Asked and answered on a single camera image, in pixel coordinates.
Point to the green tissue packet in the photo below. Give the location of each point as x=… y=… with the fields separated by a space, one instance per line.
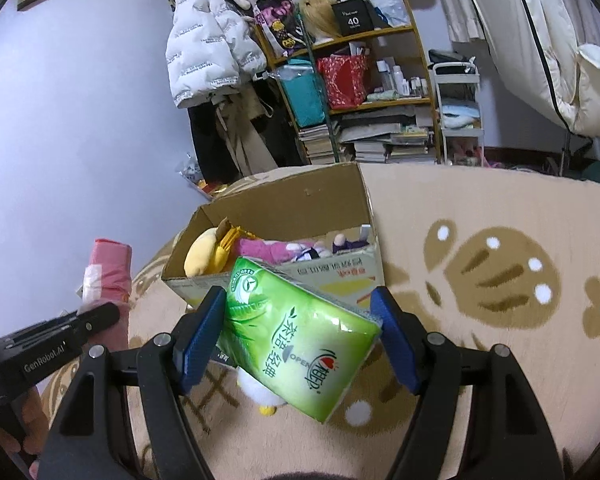
x=290 y=340

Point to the bamboo shelf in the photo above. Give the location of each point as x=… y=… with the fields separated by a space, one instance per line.
x=370 y=33

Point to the red patterned bag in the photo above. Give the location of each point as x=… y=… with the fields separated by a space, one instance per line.
x=342 y=82

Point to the yellow plush toy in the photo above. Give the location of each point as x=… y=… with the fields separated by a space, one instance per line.
x=202 y=255

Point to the beige trench coat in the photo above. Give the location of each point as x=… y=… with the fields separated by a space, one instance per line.
x=240 y=135

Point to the white-haired doll plush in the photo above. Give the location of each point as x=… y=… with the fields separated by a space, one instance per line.
x=307 y=252

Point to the black hanging clothes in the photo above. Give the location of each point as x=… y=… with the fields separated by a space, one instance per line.
x=205 y=145

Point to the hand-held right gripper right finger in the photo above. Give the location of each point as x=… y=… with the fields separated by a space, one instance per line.
x=395 y=345

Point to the clear plastic bag of things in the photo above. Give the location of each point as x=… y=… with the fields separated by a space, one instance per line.
x=195 y=172

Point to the blonde wig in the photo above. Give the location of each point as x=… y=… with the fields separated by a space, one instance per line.
x=320 y=17

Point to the teal bag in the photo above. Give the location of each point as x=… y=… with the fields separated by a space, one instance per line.
x=302 y=95

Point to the pink plastic bag roll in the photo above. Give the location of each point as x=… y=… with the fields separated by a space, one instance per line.
x=107 y=270

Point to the white duvet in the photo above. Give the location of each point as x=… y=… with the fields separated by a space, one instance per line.
x=530 y=35

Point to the white plush toy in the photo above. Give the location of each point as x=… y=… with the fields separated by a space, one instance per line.
x=257 y=390

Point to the row of white bottles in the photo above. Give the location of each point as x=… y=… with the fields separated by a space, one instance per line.
x=405 y=82

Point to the blue cloth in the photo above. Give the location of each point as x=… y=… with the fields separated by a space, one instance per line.
x=457 y=115

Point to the white trolley cart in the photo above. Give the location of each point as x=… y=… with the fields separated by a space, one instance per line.
x=455 y=67

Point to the white puffer jacket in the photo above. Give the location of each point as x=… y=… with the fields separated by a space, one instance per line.
x=205 y=45

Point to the pink bear plush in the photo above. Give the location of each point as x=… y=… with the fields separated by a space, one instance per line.
x=265 y=250

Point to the stack of books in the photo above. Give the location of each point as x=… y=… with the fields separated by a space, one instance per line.
x=380 y=150

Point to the black and pink printed bag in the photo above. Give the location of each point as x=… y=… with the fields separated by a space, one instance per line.
x=280 y=20

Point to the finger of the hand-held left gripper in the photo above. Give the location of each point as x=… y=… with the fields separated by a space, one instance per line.
x=100 y=320

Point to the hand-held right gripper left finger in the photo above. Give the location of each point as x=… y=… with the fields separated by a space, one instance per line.
x=200 y=340

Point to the person's left hand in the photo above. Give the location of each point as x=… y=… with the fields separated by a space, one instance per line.
x=32 y=417

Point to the cardboard box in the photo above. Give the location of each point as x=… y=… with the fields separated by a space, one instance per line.
x=340 y=272

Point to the black box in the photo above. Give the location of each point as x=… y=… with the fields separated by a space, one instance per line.
x=352 y=17

